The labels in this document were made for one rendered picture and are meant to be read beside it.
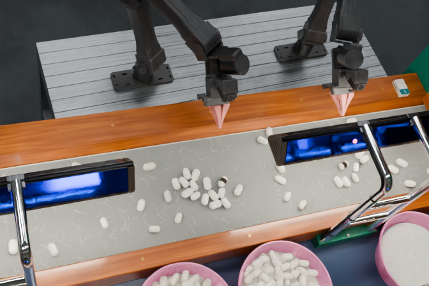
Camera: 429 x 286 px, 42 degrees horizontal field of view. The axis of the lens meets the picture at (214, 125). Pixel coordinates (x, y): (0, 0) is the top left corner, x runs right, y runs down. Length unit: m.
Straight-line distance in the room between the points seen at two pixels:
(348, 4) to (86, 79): 0.84
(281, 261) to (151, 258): 0.37
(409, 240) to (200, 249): 0.66
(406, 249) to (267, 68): 0.75
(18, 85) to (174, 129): 1.12
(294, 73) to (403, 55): 1.36
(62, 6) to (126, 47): 1.02
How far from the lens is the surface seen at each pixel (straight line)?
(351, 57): 1.64
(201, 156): 1.67
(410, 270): 1.80
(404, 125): 1.51
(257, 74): 1.97
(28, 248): 1.14
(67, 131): 1.64
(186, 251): 1.53
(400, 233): 1.83
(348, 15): 1.72
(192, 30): 1.50
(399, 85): 2.03
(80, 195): 1.23
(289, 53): 2.06
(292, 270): 1.63
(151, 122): 1.67
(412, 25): 3.49
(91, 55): 1.90
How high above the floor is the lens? 2.20
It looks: 58 degrees down
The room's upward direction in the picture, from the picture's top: 25 degrees clockwise
